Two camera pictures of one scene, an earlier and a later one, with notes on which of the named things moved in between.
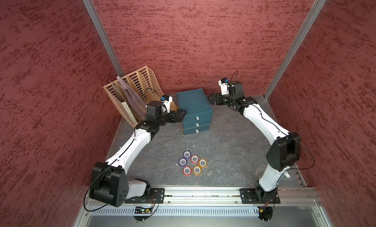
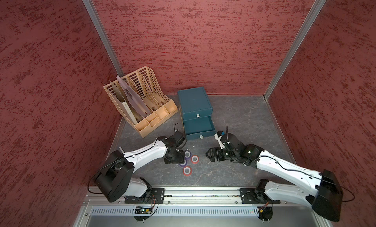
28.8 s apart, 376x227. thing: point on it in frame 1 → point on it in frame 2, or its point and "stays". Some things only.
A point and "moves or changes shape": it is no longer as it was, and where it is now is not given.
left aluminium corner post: (103, 33) stays
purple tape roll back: (187, 154) stays
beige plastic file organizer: (131, 94) stays
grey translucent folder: (137, 102) stays
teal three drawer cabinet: (199, 111) moves or changes shape
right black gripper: (213, 98) → (218, 150)
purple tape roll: (182, 162) stays
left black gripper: (179, 118) → (180, 159)
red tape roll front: (187, 170) stays
